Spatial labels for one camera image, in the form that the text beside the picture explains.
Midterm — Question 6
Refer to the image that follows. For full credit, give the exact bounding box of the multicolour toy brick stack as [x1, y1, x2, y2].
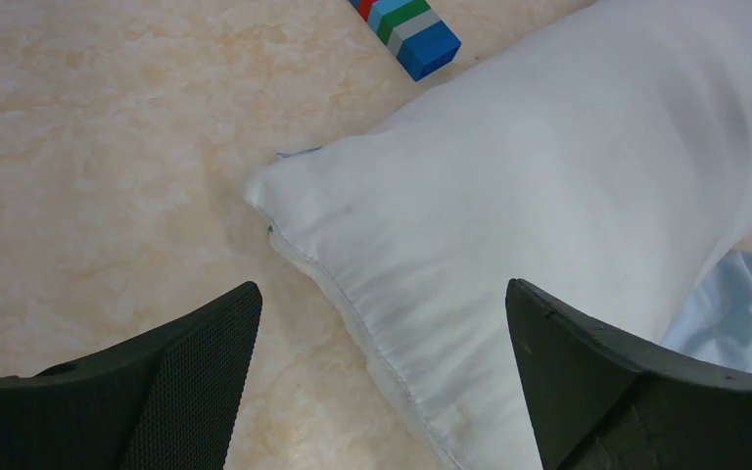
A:
[349, 0, 462, 81]

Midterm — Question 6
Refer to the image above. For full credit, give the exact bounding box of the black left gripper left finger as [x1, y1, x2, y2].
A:
[0, 282, 262, 469]

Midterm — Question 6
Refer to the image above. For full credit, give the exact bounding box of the white pillow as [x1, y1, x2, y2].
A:
[244, 1, 752, 469]

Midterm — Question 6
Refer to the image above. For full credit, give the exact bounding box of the light blue pillowcase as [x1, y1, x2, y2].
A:
[660, 251, 752, 373]

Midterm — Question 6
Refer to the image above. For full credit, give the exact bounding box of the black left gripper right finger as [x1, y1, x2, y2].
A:
[505, 279, 752, 469]

